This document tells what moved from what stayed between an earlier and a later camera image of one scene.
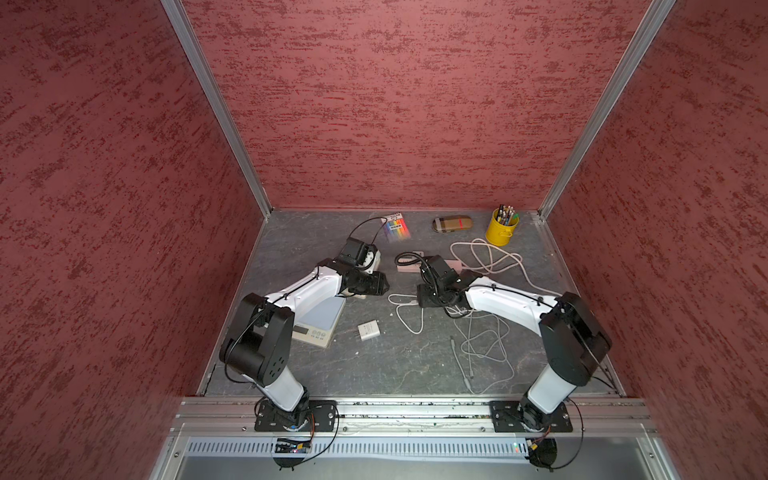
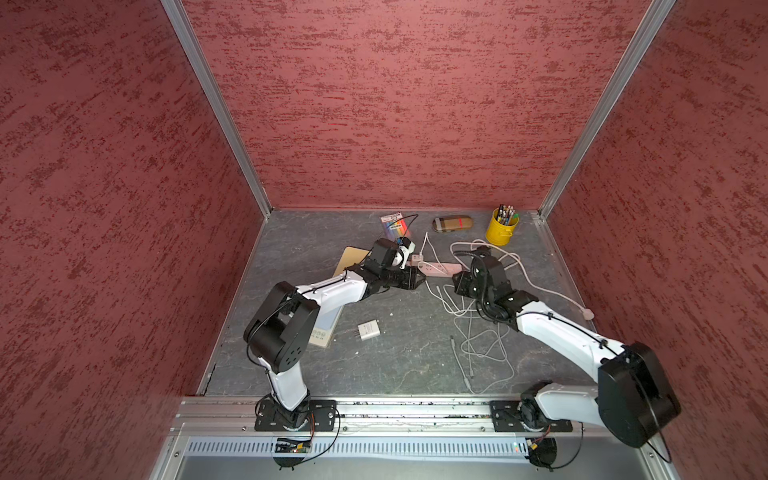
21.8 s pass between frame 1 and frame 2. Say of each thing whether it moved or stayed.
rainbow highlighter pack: stayed
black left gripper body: moved
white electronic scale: stayed
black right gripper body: moved
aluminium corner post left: stayed
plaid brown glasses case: stayed
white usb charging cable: moved
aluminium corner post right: stayed
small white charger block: stayed
